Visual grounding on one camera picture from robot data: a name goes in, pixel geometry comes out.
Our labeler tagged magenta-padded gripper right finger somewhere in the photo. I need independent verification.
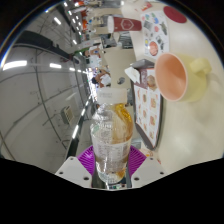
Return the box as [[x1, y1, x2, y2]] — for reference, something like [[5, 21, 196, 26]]
[[126, 144, 167, 189]]

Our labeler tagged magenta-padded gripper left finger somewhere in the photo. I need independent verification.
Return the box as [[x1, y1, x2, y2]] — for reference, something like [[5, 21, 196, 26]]
[[54, 144, 98, 189]]

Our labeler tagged clear plastic drink bottle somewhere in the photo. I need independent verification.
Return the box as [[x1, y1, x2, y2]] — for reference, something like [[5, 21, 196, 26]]
[[89, 87, 134, 185]]

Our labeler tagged ceiling air conditioner unit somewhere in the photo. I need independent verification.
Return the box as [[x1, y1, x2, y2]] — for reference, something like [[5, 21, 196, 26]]
[[60, 105, 75, 126]]

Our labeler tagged dark food tray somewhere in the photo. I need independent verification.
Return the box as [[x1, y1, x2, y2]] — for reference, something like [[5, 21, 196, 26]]
[[129, 59, 164, 150]]

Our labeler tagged person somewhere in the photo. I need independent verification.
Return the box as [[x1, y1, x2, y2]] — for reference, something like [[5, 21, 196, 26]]
[[94, 70, 113, 89]]

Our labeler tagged crumpled white napkin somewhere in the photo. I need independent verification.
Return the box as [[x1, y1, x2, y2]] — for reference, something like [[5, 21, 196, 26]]
[[124, 66, 141, 84]]

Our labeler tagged pale yellow mug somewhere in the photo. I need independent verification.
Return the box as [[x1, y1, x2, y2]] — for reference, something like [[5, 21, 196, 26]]
[[153, 52, 213, 103]]

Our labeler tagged beige chair with round hole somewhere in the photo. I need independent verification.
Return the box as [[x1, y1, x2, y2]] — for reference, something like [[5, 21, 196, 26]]
[[109, 65, 134, 99]]

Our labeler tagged group of ceiling lights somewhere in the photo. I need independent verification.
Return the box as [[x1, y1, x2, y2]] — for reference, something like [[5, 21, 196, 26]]
[[1, 0, 98, 141]]

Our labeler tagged colourful printed leaflet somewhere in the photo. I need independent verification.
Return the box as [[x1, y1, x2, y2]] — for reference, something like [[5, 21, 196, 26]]
[[139, 9, 171, 61]]

